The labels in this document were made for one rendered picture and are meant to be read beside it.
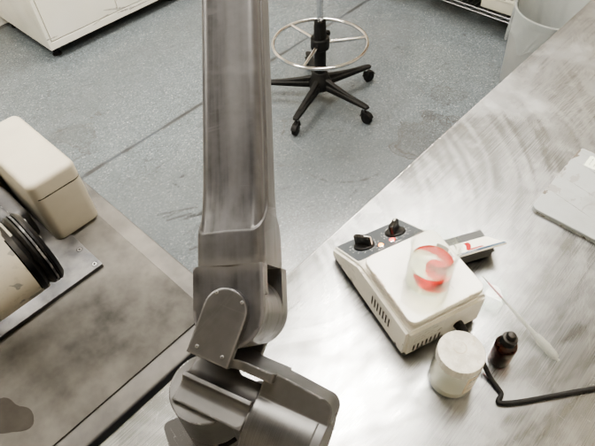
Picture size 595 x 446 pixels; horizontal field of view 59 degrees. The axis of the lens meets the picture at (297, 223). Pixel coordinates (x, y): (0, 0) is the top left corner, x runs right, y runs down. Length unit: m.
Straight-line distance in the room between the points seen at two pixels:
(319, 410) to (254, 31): 0.31
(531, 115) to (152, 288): 0.94
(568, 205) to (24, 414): 1.13
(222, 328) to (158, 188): 1.71
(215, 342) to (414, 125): 1.96
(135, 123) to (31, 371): 1.37
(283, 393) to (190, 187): 1.69
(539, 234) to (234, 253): 0.64
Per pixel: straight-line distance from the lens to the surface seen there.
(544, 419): 0.78
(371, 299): 0.76
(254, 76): 0.45
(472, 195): 0.97
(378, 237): 0.82
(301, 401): 0.41
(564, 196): 1.01
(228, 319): 0.40
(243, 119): 0.44
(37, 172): 1.41
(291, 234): 1.84
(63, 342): 1.33
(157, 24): 3.12
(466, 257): 0.85
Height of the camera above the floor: 1.43
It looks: 50 degrees down
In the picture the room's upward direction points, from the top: 3 degrees counter-clockwise
